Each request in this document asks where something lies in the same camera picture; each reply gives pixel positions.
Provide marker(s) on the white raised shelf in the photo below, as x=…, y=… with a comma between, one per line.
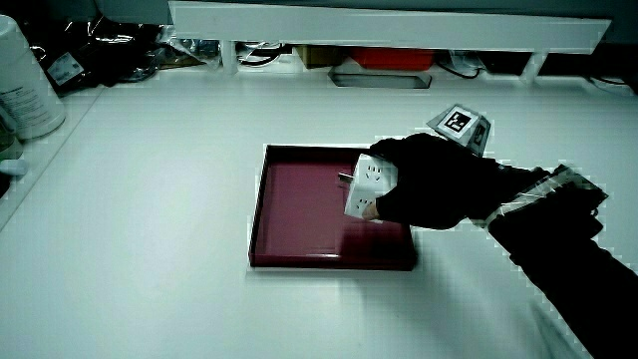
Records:
x=379, y=27

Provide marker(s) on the red box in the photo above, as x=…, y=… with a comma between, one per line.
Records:
x=391, y=58

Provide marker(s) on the black plastic bag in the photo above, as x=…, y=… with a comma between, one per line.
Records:
x=95, y=55

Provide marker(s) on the white plastic bottle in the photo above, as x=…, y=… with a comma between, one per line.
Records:
x=25, y=85

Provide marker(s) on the dark red tray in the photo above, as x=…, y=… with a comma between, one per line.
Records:
x=299, y=214

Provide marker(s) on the small clear bottle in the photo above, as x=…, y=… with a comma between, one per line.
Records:
x=9, y=142

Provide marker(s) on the brown cardboard box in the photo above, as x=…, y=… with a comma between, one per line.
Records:
x=319, y=56

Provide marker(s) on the person's right forearm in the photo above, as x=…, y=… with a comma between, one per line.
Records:
x=573, y=249

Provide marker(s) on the white cube socket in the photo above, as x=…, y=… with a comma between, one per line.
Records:
x=368, y=185

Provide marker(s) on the clear plastic wrapping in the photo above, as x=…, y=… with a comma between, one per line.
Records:
x=192, y=50

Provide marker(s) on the person's right hand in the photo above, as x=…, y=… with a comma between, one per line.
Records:
x=433, y=184

